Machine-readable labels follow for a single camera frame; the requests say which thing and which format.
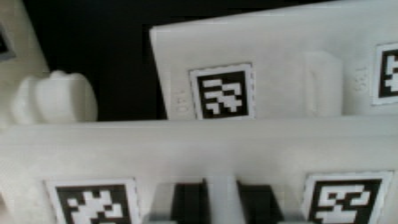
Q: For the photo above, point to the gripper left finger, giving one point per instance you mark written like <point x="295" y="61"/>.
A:
<point x="186" y="210"/>

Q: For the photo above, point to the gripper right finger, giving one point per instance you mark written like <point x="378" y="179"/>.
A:
<point x="261" y="210"/>

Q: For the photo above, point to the white cabinet door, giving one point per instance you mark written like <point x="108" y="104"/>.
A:
<point x="296" y="62"/>
<point x="88" y="173"/>

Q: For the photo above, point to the white cabinet body box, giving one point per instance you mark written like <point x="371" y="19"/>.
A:
<point x="46" y="96"/>

